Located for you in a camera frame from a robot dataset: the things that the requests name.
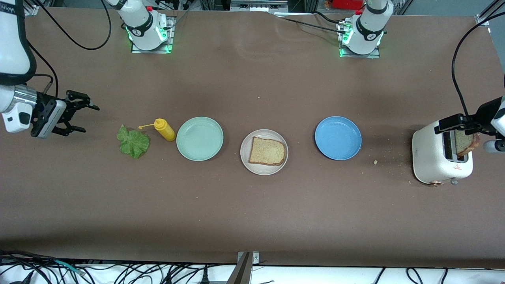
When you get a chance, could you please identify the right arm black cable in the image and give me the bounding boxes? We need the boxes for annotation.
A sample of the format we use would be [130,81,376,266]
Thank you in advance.
[28,0,112,97]

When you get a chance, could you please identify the green lettuce leaf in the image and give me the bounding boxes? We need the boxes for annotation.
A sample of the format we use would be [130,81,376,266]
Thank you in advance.
[116,125,151,159]

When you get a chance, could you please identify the red box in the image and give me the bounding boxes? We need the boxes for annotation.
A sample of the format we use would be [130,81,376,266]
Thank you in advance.
[331,0,368,10]

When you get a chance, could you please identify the beige plate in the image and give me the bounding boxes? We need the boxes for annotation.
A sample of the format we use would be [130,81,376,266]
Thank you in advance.
[240,129,289,176]

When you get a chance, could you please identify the brown bread slice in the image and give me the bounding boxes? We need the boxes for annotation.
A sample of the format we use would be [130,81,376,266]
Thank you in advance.
[249,136,286,166]
[454,129,481,157]

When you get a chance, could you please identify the grey metal fixture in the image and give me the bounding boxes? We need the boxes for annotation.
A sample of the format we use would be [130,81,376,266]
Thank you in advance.
[230,0,289,12]

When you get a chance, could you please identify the teal floor cable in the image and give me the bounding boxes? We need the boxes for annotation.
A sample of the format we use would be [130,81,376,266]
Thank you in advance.
[49,258,86,276]

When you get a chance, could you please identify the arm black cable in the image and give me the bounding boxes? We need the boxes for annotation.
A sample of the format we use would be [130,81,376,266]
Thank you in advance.
[452,11,505,119]
[28,0,112,97]

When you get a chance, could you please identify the aluminium frame rail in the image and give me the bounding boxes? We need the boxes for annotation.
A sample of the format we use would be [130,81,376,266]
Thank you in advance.
[24,0,42,16]
[475,0,505,27]

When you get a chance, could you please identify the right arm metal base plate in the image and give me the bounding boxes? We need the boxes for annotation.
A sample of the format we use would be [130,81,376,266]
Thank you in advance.
[130,16,176,54]

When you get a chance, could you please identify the tangled black floor cables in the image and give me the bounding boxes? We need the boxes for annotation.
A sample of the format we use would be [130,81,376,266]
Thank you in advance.
[0,248,237,284]

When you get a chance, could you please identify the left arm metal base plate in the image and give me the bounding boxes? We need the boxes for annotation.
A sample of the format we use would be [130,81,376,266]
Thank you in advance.
[338,21,382,59]

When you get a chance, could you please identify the black cable on table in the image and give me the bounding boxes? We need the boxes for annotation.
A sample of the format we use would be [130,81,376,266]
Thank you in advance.
[270,11,350,35]

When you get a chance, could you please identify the white two-slot toaster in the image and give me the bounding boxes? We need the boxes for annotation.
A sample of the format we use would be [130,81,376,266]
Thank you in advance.
[412,119,474,187]

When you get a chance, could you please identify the blue plate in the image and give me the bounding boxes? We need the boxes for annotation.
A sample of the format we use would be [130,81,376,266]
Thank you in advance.
[314,116,362,161]

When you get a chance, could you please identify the aluminium table bracket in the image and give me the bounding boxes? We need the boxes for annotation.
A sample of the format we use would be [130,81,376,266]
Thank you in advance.
[227,251,260,284]

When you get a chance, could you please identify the yellow squeeze bottle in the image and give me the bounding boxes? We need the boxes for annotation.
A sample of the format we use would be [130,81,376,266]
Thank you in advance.
[138,118,177,142]

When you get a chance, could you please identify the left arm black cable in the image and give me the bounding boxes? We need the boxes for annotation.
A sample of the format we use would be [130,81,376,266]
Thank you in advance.
[452,11,505,119]

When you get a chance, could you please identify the mint green plate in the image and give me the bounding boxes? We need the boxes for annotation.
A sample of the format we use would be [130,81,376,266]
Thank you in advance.
[176,116,224,162]

